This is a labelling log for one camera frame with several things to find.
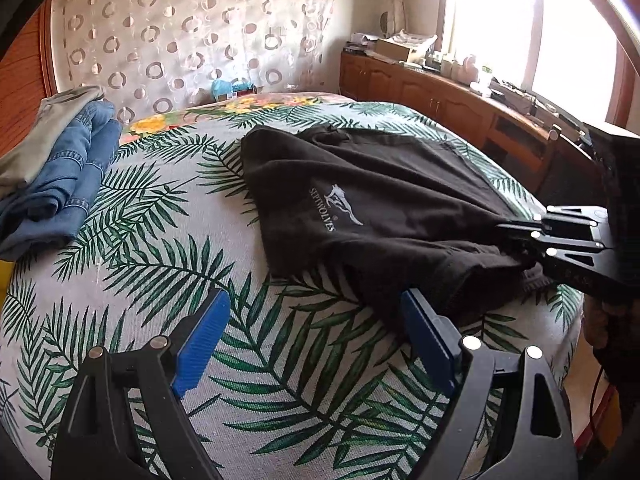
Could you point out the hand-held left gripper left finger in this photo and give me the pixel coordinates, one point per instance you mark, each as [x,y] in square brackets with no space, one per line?
[205,340]

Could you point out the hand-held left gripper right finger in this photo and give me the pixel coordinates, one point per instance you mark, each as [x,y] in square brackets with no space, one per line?
[425,330]

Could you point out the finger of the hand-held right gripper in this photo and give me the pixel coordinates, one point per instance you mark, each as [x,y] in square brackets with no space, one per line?
[542,255]
[520,227]

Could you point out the black t-shirt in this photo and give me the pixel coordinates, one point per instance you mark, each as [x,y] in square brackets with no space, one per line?
[400,210]

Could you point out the grey-green folded pants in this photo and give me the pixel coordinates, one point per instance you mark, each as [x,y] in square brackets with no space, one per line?
[30,145]

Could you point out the leaf print bed sheet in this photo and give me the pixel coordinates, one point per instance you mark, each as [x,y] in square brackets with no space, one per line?
[175,235]

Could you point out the white bottle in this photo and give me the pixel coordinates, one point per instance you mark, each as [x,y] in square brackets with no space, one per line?
[484,80]

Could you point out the wooden cabinet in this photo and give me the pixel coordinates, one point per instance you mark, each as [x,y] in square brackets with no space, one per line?
[425,95]

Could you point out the pink container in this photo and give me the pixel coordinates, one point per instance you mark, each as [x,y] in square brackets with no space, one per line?
[469,70]

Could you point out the yellow cloth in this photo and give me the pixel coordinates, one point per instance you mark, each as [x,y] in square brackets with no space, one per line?
[4,282]

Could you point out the window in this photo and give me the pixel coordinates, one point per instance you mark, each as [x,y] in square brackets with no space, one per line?
[500,15]

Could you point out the cardboard box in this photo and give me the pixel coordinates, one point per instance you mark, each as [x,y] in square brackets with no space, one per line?
[397,50]

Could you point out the stack of papers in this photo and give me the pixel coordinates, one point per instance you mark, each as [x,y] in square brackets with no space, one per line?
[415,37]

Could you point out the blue denim jeans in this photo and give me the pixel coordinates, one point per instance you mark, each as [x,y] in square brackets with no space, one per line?
[55,180]

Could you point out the floral blanket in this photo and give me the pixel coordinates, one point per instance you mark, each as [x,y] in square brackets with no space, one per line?
[160,122]

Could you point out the blue plastic bag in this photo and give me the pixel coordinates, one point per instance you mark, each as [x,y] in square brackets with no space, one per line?
[227,89]

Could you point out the circle pattern curtain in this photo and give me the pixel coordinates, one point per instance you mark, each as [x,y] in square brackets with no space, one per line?
[175,35]

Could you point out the wooden headboard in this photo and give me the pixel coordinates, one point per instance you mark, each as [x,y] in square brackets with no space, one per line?
[25,60]

